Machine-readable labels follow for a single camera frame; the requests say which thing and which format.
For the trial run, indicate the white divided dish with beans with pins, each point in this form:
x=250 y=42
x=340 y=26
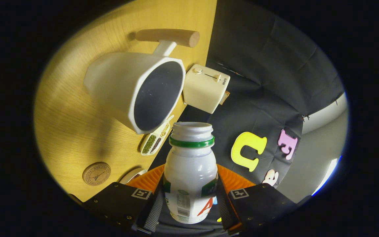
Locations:
x=153 y=141

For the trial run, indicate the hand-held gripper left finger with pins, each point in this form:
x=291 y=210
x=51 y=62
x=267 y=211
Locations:
x=117 y=204

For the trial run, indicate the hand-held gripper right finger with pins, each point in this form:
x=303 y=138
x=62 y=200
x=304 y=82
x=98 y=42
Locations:
x=262 y=205

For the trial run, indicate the black backdrop cloth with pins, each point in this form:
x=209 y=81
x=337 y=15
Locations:
x=258 y=65

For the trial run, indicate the bread slice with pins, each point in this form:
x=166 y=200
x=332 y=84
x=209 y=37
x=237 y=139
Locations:
x=225 y=97

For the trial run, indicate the round wooden coaster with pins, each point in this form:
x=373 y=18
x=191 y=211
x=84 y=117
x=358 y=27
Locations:
x=96 y=173

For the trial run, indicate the cream toaster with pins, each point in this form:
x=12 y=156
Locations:
x=204 y=90

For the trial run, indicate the wooden table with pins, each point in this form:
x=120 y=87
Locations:
x=71 y=131

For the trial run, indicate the white round plate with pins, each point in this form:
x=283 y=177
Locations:
x=128 y=176

